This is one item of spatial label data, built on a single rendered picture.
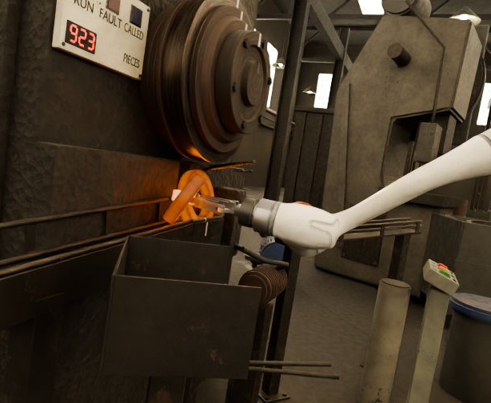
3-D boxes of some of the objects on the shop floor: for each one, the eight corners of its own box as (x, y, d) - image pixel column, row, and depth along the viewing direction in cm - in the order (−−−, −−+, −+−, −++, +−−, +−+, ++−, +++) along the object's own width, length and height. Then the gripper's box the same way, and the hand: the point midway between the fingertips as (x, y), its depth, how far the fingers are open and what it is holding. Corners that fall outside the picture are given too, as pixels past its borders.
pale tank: (465, 243, 835) (511, 17, 795) (461, 238, 919) (502, 34, 880) (517, 253, 800) (568, 17, 761) (508, 247, 885) (552, 35, 845)
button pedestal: (391, 424, 156) (422, 266, 150) (394, 395, 178) (421, 257, 173) (437, 440, 150) (470, 277, 144) (434, 408, 172) (463, 265, 167)
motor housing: (216, 411, 147) (238, 267, 142) (240, 385, 167) (261, 257, 162) (249, 425, 142) (273, 276, 137) (269, 396, 162) (292, 265, 157)
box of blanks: (441, 330, 272) (464, 217, 265) (409, 294, 354) (425, 206, 347) (609, 363, 259) (638, 245, 252) (536, 317, 341) (556, 227, 334)
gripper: (246, 232, 100) (160, 209, 107) (260, 225, 113) (182, 205, 119) (252, 202, 99) (165, 181, 106) (265, 198, 112) (186, 180, 118)
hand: (186, 197), depth 112 cm, fingers closed
